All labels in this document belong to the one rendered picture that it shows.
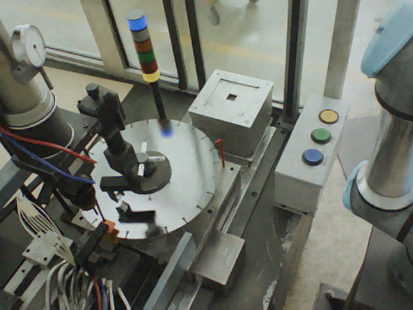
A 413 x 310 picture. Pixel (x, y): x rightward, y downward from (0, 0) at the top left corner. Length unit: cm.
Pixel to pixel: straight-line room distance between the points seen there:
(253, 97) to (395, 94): 60
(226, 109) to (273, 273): 43
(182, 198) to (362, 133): 153
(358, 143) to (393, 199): 139
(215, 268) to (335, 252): 102
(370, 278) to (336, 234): 91
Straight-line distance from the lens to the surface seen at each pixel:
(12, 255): 110
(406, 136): 67
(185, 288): 99
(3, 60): 54
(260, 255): 102
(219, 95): 115
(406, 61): 55
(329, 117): 108
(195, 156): 94
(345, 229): 194
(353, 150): 218
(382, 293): 103
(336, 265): 186
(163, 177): 90
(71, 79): 158
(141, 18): 101
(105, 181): 85
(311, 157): 98
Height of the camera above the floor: 168
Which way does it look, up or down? 51 degrees down
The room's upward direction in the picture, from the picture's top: 10 degrees counter-clockwise
